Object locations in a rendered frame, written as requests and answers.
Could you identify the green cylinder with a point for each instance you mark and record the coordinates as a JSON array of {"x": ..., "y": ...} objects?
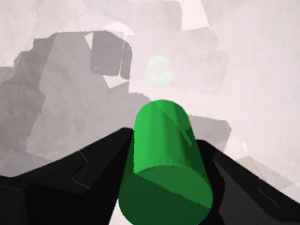
[{"x": 165, "y": 181}]

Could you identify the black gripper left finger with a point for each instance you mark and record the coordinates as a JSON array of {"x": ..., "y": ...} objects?
[{"x": 79, "y": 189}]

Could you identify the beige square block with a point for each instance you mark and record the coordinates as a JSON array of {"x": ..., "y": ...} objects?
[{"x": 248, "y": 164}]

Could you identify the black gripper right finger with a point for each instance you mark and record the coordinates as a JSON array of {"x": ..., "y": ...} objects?
[{"x": 240, "y": 198}]

